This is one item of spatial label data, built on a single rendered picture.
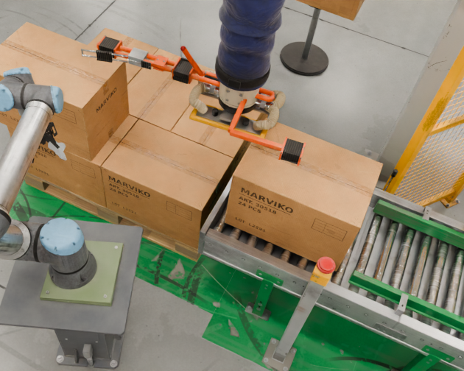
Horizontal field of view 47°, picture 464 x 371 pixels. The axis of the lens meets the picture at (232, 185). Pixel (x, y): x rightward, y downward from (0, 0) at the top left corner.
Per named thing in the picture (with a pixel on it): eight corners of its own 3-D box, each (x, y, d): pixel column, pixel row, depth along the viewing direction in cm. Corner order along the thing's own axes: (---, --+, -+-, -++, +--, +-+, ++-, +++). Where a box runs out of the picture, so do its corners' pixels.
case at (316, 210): (358, 210, 281) (383, 163, 249) (336, 271, 258) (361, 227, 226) (254, 168, 291) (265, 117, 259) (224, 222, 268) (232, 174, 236)
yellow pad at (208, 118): (269, 126, 233) (271, 118, 229) (263, 142, 228) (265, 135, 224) (197, 104, 237) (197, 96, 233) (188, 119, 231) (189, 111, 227)
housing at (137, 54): (149, 59, 236) (149, 51, 233) (142, 68, 232) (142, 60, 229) (134, 54, 237) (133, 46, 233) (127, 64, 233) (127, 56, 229)
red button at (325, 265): (335, 265, 208) (338, 260, 205) (330, 280, 204) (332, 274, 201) (318, 258, 210) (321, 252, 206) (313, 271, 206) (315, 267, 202)
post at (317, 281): (287, 352, 288) (334, 265, 208) (283, 364, 284) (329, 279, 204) (275, 347, 289) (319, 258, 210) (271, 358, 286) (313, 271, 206)
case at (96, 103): (129, 113, 306) (125, 59, 274) (90, 161, 283) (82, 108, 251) (40, 77, 316) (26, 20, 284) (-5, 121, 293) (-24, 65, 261)
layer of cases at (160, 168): (263, 135, 361) (273, 92, 329) (197, 249, 304) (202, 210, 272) (110, 73, 381) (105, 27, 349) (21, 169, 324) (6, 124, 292)
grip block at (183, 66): (197, 71, 235) (197, 60, 230) (189, 85, 229) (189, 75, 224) (179, 65, 236) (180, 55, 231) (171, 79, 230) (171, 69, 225)
